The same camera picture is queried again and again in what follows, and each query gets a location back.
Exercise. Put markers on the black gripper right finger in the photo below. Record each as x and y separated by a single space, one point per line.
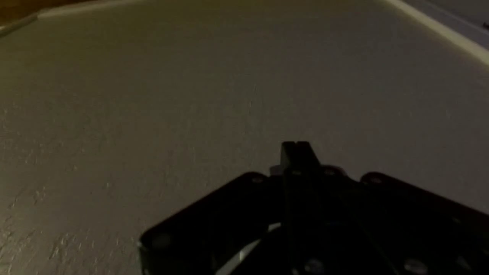
387 219

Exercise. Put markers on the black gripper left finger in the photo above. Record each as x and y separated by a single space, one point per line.
230 219

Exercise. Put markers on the white door casing trim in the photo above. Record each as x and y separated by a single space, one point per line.
438 31

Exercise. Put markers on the white panelled door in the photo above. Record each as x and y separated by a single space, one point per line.
461 17

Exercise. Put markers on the white baseboard strip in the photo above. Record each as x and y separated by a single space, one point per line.
62 13

